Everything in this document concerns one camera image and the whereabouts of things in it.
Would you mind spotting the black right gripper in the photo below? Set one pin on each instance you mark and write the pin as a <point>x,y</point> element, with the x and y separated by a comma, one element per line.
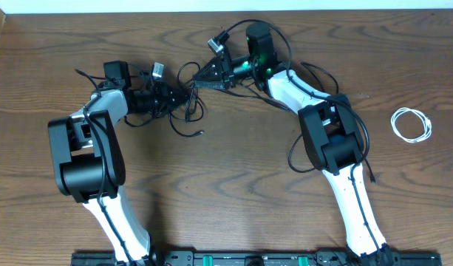
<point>221,67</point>

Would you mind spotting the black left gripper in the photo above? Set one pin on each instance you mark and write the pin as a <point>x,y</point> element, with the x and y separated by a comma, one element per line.
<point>164,91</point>

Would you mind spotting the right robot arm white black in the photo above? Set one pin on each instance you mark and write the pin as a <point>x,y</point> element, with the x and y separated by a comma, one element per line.
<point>335,138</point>

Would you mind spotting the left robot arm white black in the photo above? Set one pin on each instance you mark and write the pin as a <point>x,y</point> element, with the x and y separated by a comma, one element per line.
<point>88,163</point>

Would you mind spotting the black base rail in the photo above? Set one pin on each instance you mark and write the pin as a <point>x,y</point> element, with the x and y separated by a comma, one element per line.
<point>321,257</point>

